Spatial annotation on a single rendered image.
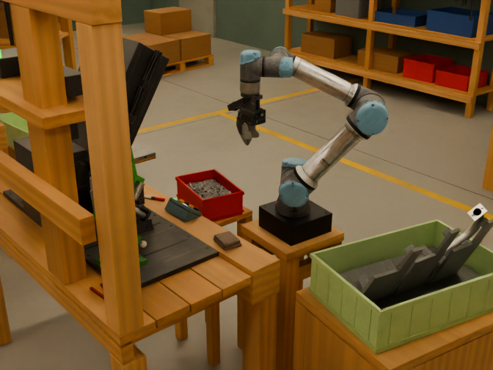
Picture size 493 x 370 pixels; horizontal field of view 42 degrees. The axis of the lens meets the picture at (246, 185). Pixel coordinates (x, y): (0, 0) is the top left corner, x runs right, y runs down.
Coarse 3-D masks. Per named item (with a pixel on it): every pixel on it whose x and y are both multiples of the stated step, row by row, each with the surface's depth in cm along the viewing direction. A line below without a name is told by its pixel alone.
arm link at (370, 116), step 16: (368, 96) 238; (352, 112) 237; (368, 112) 230; (384, 112) 230; (352, 128) 235; (368, 128) 232; (336, 144) 239; (352, 144) 239; (320, 160) 243; (336, 160) 242; (288, 176) 250; (304, 176) 246; (320, 176) 246; (288, 192) 247; (304, 192) 246
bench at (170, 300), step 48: (0, 192) 303; (0, 240) 276; (0, 288) 325; (48, 288) 243; (96, 288) 228; (144, 288) 228; (192, 288) 228; (240, 288) 233; (0, 336) 334; (96, 336) 218; (144, 336) 220
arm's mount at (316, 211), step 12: (264, 204) 276; (312, 204) 277; (264, 216) 273; (276, 216) 267; (312, 216) 267; (324, 216) 268; (264, 228) 275; (276, 228) 268; (288, 228) 260; (300, 228) 262; (312, 228) 266; (324, 228) 271; (288, 240) 262; (300, 240) 264
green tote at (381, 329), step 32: (320, 256) 236; (352, 256) 244; (384, 256) 253; (480, 256) 242; (320, 288) 234; (352, 288) 214; (448, 288) 214; (480, 288) 222; (352, 320) 218; (384, 320) 204; (416, 320) 212; (448, 320) 219
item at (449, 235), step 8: (448, 232) 213; (456, 232) 214; (448, 240) 215; (440, 248) 218; (424, 256) 218; (432, 256) 219; (440, 256) 223; (416, 264) 217; (424, 264) 221; (432, 264) 225; (408, 272) 219; (416, 272) 223; (424, 272) 227; (400, 280) 224; (408, 280) 225; (416, 280) 229; (424, 280) 234; (400, 288) 226; (408, 288) 231
